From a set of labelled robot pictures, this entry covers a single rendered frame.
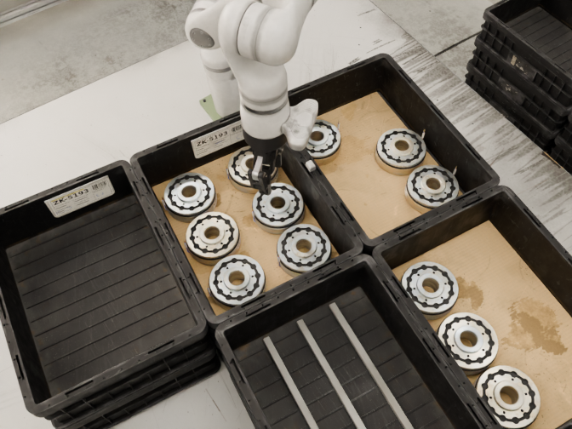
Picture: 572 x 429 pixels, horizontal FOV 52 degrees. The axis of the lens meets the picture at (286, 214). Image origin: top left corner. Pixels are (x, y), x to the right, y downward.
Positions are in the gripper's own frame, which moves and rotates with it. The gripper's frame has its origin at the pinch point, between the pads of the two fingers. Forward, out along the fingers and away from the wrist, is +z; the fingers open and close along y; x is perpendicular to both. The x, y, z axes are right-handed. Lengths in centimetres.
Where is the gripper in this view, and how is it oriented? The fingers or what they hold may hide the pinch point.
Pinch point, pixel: (270, 174)
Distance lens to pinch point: 102.2
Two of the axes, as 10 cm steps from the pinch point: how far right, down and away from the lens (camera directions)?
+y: -2.9, 8.2, -5.0
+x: 9.6, 2.3, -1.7
